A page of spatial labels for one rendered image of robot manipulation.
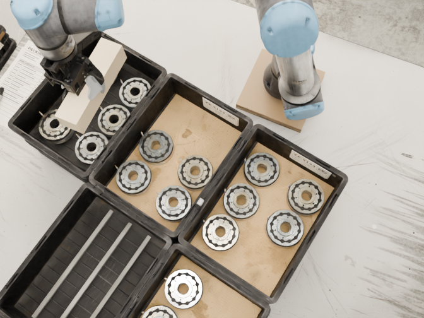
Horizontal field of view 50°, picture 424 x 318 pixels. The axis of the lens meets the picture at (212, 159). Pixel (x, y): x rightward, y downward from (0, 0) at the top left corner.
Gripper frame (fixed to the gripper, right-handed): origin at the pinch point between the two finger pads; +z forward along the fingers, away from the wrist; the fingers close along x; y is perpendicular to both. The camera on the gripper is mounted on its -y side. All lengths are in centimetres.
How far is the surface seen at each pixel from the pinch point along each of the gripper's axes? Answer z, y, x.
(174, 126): 26.4, -6.3, 17.1
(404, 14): 110, -142, 80
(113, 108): 23.5, -3.1, -1.8
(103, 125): 23.5, 3.1, -2.0
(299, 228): 23, 8, 63
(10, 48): 83, -30, -89
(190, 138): 26.4, -4.6, 23.3
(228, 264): 26, 25, 49
